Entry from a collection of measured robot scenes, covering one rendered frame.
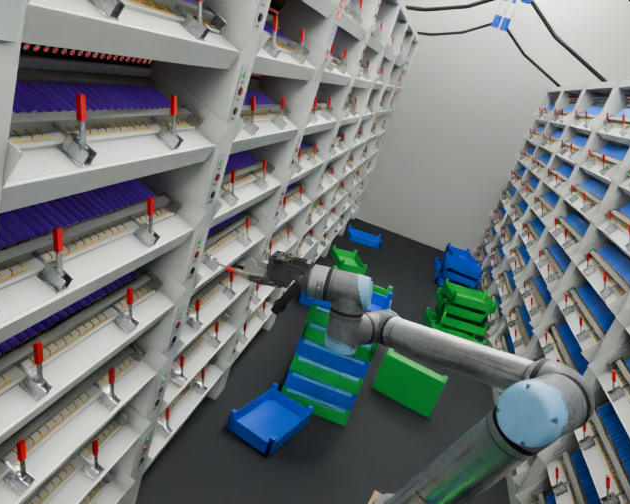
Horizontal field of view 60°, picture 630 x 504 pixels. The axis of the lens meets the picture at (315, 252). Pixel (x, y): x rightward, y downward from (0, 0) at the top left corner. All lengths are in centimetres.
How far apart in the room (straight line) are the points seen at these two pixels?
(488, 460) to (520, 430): 12
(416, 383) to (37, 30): 228
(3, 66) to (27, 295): 34
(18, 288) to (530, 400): 88
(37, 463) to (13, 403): 22
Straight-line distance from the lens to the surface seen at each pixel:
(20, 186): 73
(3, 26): 64
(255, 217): 197
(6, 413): 98
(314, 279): 144
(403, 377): 268
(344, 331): 147
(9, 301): 85
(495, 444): 120
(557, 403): 113
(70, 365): 108
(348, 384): 232
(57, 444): 122
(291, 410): 237
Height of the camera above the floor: 136
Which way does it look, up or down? 19 degrees down
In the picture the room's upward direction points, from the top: 19 degrees clockwise
